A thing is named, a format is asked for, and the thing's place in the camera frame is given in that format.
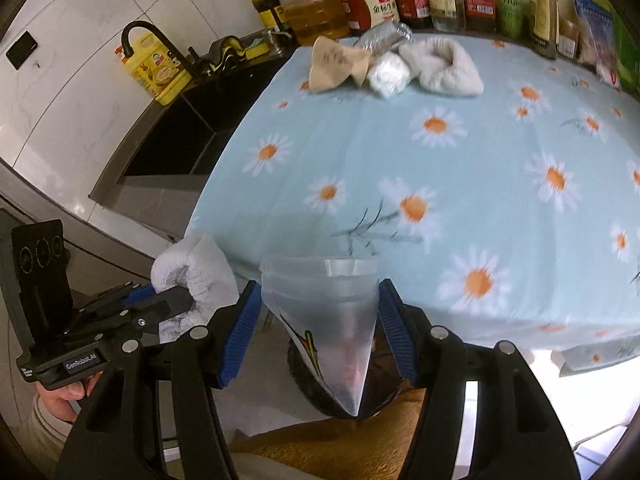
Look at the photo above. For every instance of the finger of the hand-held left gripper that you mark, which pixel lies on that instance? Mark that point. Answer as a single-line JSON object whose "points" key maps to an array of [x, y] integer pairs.
{"points": [[165, 305], [135, 294]]}

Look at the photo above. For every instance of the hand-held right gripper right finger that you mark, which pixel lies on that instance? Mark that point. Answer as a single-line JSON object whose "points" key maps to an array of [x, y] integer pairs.
{"points": [[395, 330]]}

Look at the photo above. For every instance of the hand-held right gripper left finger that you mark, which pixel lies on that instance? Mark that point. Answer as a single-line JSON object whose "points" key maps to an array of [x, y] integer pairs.
{"points": [[242, 335]]}

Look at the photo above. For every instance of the white tissue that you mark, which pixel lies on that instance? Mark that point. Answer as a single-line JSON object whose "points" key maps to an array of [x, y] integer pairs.
{"points": [[195, 270]]}

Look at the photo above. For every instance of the clear plastic cup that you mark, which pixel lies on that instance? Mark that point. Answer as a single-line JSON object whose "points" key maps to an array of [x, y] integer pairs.
{"points": [[330, 320]]}

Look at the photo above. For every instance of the trash bin with black bag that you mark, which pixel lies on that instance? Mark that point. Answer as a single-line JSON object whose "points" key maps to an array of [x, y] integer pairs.
{"points": [[385, 396]]}

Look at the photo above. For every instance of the silver foil ball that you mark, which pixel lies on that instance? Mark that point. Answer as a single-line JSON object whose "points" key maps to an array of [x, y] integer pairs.
{"points": [[387, 76]]}

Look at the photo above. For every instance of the brown paper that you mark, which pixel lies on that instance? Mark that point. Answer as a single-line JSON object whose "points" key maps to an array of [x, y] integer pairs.
{"points": [[332, 62]]}

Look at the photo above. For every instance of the person's left forearm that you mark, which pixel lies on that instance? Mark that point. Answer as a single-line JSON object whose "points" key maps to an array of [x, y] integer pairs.
{"points": [[42, 435]]}

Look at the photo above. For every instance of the person's left hand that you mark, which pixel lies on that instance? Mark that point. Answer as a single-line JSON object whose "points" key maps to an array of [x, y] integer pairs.
{"points": [[60, 397]]}

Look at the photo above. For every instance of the black sink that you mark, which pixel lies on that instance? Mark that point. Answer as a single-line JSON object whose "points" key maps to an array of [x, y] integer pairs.
{"points": [[170, 145]]}

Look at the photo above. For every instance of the floral light blue tablecloth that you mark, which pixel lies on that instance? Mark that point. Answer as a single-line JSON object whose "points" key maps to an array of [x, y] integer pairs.
{"points": [[450, 160]]}

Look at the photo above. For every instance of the yellow dish soap bottle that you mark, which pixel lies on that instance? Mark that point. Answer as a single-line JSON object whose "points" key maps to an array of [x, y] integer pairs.
{"points": [[157, 67]]}

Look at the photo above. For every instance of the black sponge rack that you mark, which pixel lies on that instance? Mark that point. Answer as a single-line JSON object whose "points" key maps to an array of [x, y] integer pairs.
{"points": [[225, 52]]}

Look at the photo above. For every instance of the black faucet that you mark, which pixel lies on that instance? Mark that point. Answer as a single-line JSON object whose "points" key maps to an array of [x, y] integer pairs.
{"points": [[150, 25]]}

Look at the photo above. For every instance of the yellow green sponge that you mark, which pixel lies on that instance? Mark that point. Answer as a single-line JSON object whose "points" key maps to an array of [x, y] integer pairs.
{"points": [[257, 46]]}

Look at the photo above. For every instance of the clear cooking oil jug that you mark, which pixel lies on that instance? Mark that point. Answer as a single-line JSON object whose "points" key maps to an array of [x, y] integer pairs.
{"points": [[315, 15]]}

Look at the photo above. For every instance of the small white packet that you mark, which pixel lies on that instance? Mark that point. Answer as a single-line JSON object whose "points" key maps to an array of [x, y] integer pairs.
{"points": [[609, 79]]}

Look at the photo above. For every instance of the small brown jar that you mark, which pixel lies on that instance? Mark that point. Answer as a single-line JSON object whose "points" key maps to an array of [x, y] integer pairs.
{"points": [[567, 40]]}

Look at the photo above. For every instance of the clear yellow capped seasoning bottle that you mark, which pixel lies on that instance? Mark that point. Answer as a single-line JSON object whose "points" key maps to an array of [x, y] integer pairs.
{"points": [[544, 15]]}

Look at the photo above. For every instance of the blue and white plastic packet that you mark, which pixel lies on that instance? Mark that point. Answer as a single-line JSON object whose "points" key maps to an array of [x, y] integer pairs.
{"points": [[595, 35]]}

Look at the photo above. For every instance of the green plastic packet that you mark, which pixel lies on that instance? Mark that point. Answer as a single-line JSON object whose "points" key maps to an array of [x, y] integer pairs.
{"points": [[627, 55]]}

